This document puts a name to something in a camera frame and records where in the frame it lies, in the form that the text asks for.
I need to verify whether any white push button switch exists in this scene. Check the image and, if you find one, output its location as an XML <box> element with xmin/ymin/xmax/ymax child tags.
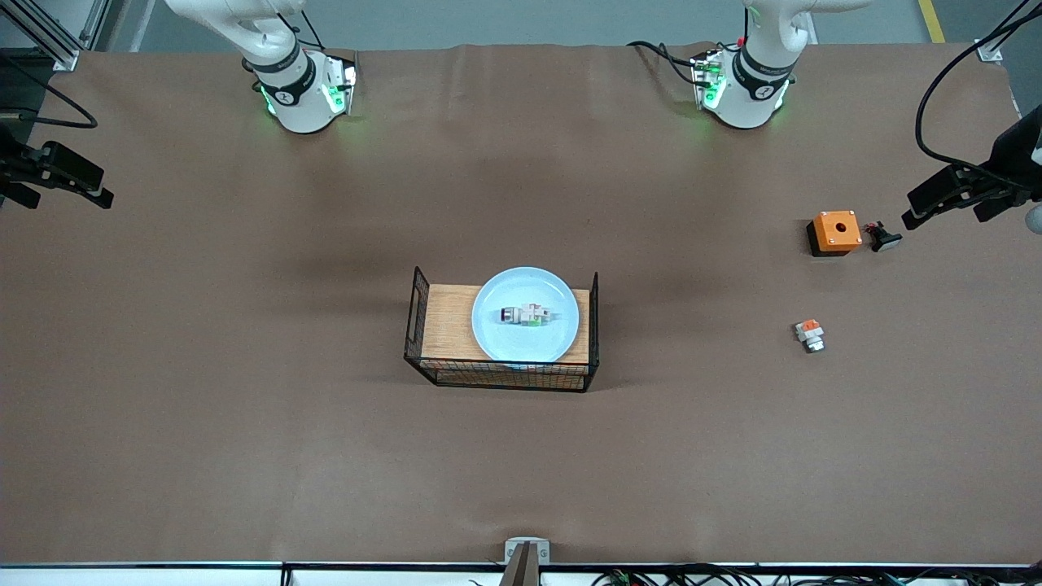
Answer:
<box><xmin>500</xmin><ymin>303</ymin><xmax>563</xmax><ymax>328</ymax></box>

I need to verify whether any light blue round plate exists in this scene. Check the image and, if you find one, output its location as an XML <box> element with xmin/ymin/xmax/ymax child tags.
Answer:
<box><xmin>471</xmin><ymin>266</ymin><xmax>580</xmax><ymax>364</ymax></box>

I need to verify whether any brown table cover sheet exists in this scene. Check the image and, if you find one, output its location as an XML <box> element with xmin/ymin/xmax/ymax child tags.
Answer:
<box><xmin>0</xmin><ymin>41</ymin><xmax>1042</xmax><ymax>566</ymax></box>

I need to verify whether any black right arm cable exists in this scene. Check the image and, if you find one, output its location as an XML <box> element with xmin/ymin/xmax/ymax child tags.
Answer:
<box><xmin>0</xmin><ymin>55</ymin><xmax>99</xmax><ymax>130</ymax></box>

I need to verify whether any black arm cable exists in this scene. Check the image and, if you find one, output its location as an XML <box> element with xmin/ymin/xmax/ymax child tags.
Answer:
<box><xmin>915</xmin><ymin>0</ymin><xmax>1042</xmax><ymax>178</ymax></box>
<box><xmin>0</xmin><ymin>55</ymin><xmax>99</xmax><ymax>130</ymax></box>

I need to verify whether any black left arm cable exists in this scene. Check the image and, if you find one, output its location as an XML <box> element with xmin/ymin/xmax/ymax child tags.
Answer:
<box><xmin>915</xmin><ymin>0</ymin><xmax>1042</xmax><ymax>178</ymax></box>

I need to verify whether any orange button enclosure box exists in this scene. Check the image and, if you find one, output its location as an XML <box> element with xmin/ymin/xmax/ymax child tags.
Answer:
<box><xmin>806</xmin><ymin>210</ymin><xmax>863</xmax><ymax>258</ymax></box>

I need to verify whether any black base cable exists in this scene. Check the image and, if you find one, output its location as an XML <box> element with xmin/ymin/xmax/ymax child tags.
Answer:
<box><xmin>627</xmin><ymin>39</ymin><xmax>709</xmax><ymax>86</ymax></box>

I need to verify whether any wire basket with wooden top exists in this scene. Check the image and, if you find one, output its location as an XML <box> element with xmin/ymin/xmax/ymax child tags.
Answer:
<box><xmin>404</xmin><ymin>266</ymin><xmax>601</xmax><ymax>393</ymax></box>

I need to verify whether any white table edge rail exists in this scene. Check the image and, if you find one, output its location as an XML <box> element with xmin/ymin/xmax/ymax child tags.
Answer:
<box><xmin>0</xmin><ymin>562</ymin><xmax>1042</xmax><ymax>586</ymax></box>

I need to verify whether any black cable bundle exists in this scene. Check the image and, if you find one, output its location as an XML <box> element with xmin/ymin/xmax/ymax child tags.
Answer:
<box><xmin>590</xmin><ymin>565</ymin><xmax>1042</xmax><ymax>586</ymax></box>

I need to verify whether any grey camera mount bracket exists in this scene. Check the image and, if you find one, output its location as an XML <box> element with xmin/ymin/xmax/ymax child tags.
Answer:
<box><xmin>498</xmin><ymin>537</ymin><xmax>551</xmax><ymax>586</ymax></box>

